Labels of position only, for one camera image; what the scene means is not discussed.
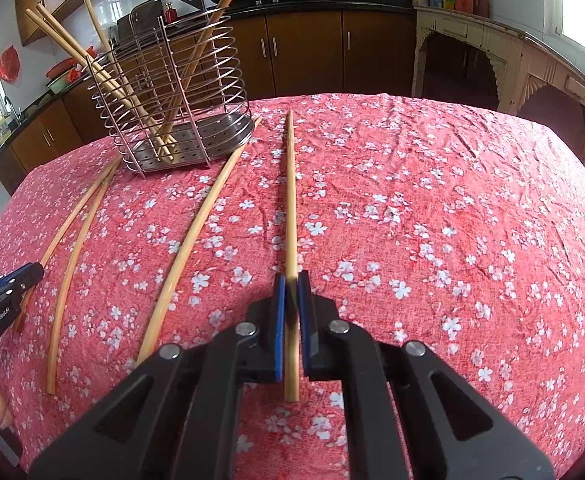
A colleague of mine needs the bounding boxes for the red basin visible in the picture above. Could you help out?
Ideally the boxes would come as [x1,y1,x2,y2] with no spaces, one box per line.
[46,57,80,78]

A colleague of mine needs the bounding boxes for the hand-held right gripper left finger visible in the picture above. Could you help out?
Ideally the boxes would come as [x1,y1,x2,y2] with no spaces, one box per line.
[27,275,288,480]

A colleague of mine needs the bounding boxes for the wooden chopstick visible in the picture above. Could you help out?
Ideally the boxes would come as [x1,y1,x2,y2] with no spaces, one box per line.
[24,7,173,161]
[136,116,264,363]
[46,162,123,395]
[12,156,122,333]
[283,109,301,404]
[36,4,173,161]
[81,0,170,163]
[153,0,263,161]

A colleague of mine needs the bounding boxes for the wooden base cabinets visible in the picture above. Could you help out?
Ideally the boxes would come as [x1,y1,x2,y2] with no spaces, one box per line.
[0,7,416,196]

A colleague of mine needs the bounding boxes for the cream wooden side table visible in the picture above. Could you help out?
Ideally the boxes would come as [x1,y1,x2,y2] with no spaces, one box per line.
[411,5,585,146]

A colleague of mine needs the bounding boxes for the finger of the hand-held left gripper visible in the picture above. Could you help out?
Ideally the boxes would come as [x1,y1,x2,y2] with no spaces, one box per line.
[0,262,46,301]
[0,282,38,313]

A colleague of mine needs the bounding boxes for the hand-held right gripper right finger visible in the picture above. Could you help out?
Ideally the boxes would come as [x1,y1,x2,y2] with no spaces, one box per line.
[297,270,556,480]

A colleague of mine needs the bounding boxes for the red floral tablecloth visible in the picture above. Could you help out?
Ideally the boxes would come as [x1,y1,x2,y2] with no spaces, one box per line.
[0,92,585,480]

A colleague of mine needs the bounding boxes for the steel wire utensil rack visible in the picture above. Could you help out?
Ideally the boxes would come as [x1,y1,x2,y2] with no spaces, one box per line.
[86,0,256,177]

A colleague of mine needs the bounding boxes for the dark cutting board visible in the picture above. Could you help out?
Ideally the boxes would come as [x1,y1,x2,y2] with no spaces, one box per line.
[116,0,166,48]

